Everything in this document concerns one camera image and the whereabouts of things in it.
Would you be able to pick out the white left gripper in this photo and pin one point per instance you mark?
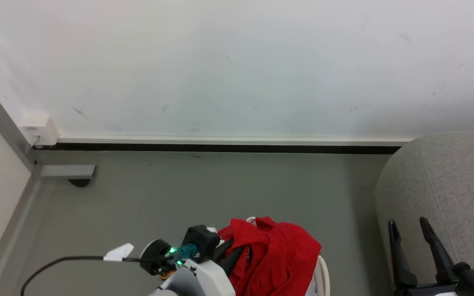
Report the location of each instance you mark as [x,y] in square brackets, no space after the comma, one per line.
[214,279]

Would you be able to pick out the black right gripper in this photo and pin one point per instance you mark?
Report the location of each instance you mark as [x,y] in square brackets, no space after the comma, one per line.
[467,283]

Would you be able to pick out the red white-striped clothing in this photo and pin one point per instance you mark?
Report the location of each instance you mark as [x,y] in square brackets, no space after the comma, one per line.
[278,259]

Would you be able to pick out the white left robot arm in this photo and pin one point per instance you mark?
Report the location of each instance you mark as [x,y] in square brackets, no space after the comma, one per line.
[175,285]

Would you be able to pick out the white laundry basket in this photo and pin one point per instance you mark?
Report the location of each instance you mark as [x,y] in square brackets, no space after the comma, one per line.
[323,275]

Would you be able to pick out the black round wrist joint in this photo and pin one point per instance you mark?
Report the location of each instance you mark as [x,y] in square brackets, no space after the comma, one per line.
[156,257]

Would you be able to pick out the grey fabric sofa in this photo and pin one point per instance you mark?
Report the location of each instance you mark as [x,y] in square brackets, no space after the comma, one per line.
[447,185]

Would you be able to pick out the white and black baseboard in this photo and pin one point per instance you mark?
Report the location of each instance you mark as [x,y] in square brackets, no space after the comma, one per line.
[228,144]

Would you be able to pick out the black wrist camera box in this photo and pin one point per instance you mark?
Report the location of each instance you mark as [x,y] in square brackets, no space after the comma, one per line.
[201,242]

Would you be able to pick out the white wall socket box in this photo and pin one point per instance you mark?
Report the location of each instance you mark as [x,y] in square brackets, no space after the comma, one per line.
[39,127]

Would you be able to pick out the grey metal frame bar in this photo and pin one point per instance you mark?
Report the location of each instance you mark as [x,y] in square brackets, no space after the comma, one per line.
[10,131]

